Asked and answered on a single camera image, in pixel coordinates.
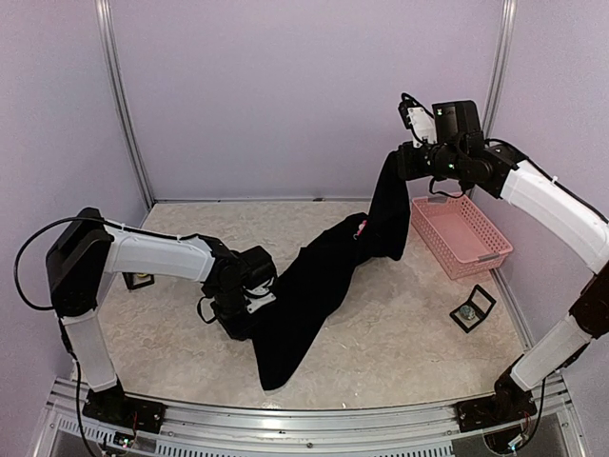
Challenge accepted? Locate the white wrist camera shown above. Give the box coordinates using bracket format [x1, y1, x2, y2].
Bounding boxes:
[244, 279, 276, 314]
[398, 92, 437, 148]

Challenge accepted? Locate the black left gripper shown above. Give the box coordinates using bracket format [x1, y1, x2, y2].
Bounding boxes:
[210, 287, 261, 342]

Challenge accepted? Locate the grey aluminium corner post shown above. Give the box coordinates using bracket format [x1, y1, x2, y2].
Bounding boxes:
[468, 0, 519, 191]
[94, 0, 156, 210]

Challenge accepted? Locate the pink plastic basket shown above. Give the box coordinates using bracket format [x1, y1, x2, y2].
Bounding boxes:
[411, 195, 513, 280]

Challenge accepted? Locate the black t-shirt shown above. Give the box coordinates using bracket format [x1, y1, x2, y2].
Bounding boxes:
[251, 150, 411, 391]

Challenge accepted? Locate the teal round brooch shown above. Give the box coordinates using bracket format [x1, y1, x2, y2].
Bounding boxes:
[460, 306, 477, 321]

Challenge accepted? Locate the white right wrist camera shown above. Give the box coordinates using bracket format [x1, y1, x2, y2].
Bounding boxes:
[398, 92, 437, 148]

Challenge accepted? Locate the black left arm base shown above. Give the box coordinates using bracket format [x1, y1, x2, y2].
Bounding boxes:
[83, 382, 167, 434]

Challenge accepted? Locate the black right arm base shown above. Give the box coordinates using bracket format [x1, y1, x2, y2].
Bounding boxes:
[455, 368, 538, 433]

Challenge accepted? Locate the black brooch box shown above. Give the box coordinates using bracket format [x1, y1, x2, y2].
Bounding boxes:
[122, 272, 155, 291]
[449, 284, 497, 334]

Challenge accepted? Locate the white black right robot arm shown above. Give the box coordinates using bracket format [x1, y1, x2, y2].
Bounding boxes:
[398, 93, 608, 423]

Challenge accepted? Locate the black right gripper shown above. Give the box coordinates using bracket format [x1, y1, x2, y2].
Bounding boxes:
[396, 138, 466, 179]

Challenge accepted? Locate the grey aluminium left corner post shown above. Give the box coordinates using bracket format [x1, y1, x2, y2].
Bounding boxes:
[94, 0, 156, 210]

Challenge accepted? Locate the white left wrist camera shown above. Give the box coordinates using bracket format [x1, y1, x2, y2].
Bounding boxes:
[244, 279, 276, 314]

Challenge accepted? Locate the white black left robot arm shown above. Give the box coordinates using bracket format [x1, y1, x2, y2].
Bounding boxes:
[13, 208, 278, 424]

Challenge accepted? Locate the grey aluminium front rail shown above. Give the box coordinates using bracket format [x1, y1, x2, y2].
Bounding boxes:
[28, 377, 585, 456]

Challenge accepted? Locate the grey aluminium right corner post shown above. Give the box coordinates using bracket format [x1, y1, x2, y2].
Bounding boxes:
[468, 0, 519, 191]

